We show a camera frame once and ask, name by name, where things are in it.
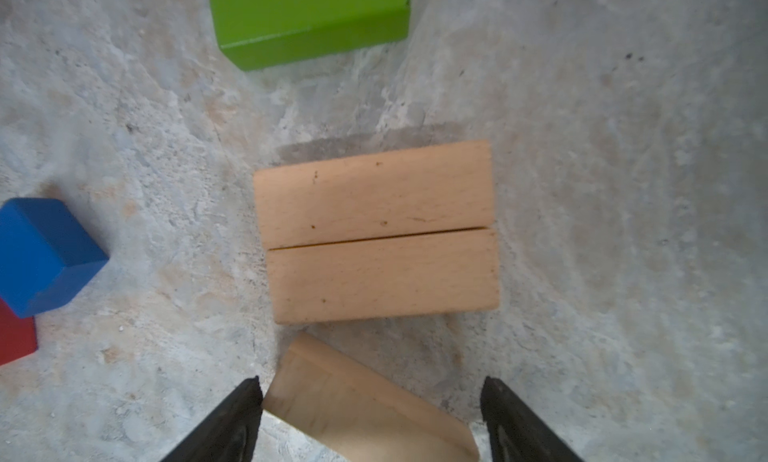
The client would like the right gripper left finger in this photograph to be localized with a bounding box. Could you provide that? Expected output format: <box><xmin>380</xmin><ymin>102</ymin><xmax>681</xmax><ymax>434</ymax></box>
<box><xmin>162</xmin><ymin>376</ymin><xmax>264</xmax><ymax>462</ymax></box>

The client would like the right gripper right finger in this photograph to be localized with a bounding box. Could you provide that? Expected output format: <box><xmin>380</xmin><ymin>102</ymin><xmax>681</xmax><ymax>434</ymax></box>
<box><xmin>480</xmin><ymin>376</ymin><xmax>583</xmax><ymax>462</ymax></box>

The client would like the natural wood block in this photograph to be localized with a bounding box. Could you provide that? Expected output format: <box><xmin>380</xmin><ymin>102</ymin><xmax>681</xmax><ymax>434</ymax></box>
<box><xmin>253</xmin><ymin>140</ymin><xmax>494</xmax><ymax>249</ymax></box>
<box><xmin>266</xmin><ymin>228</ymin><xmax>500</xmax><ymax>325</ymax></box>
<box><xmin>263</xmin><ymin>333</ymin><xmax>479</xmax><ymax>461</ymax></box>

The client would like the green wood block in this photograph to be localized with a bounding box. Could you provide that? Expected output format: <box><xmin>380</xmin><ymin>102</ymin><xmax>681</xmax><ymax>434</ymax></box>
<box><xmin>210</xmin><ymin>0</ymin><xmax>411</xmax><ymax>72</ymax></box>

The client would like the red wood cube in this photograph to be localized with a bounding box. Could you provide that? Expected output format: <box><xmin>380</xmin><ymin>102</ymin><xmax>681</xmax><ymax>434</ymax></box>
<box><xmin>0</xmin><ymin>300</ymin><xmax>38</xmax><ymax>365</ymax></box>

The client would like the blue wood cube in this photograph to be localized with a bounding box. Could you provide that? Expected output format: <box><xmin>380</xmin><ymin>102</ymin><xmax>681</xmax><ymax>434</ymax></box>
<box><xmin>1</xmin><ymin>197</ymin><xmax>109</xmax><ymax>318</ymax></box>

